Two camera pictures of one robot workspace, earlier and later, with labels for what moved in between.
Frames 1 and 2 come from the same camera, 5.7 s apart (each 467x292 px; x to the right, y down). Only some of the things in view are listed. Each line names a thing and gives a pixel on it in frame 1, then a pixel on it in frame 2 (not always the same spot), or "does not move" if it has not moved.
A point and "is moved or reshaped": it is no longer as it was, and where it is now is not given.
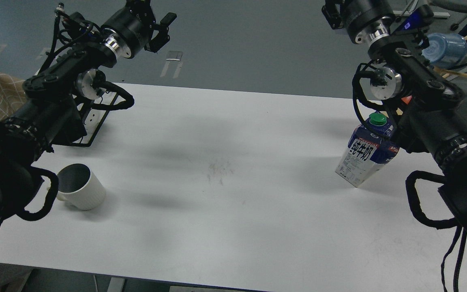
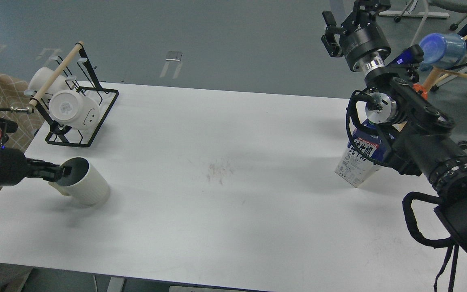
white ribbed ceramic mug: (78, 185) is moved or reshaped
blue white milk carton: (370, 147) does not move
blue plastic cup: (445, 50) does not move
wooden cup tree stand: (446, 73) does not move
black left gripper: (134, 27) -> (13, 166)
